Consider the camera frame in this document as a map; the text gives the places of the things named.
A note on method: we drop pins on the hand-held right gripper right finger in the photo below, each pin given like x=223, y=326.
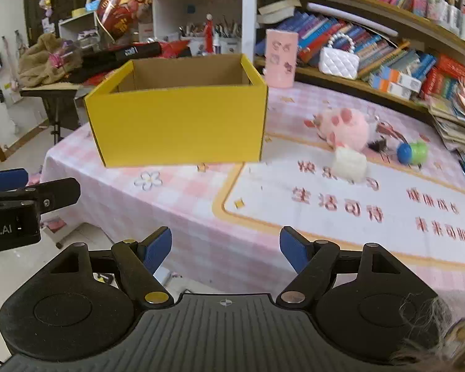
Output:
x=294, y=250

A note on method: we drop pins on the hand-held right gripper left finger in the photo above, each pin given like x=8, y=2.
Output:
x=157, y=250

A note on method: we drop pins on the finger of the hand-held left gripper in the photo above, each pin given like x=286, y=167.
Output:
x=4, y=180
x=54, y=195

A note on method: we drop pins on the small white staple box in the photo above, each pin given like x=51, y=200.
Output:
x=348, y=164

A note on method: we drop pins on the yellow cardboard box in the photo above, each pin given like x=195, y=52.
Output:
x=178, y=124

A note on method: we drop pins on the pink plush toy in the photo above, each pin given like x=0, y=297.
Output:
x=345, y=126

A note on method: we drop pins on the blue green ball toy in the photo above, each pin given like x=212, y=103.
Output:
x=414, y=152

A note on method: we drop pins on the pink checkered printed tablecloth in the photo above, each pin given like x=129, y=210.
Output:
x=159, y=201

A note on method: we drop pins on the dark side table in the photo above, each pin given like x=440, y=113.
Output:
x=58, y=100

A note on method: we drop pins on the brown fuzzy cloth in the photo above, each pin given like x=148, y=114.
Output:
x=42, y=62

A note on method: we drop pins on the black long pouch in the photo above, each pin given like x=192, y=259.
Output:
x=124, y=52

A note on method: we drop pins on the fuzzy beige sleeve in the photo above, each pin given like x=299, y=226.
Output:
x=449, y=337

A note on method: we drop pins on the orange white carton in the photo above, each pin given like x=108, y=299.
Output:
x=403, y=77
x=387, y=87

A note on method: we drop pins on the pink cylinder container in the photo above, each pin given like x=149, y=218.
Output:
x=281, y=62

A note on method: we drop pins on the stack of magazines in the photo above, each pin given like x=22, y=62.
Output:
x=453, y=124

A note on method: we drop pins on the red gold foil balloon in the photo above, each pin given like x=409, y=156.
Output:
x=122, y=4

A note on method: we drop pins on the white shelf unit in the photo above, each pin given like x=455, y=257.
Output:
x=166, y=11

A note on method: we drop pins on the pen holder with pens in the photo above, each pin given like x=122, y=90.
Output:
x=226, y=40

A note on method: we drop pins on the red white figurine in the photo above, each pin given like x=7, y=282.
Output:
x=208, y=33

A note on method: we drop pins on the red book set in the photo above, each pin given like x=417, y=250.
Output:
x=449, y=75

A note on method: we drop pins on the white rolled paper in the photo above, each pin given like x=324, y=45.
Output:
x=352, y=17

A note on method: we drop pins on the stack of worn books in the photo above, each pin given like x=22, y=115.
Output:
x=279, y=9

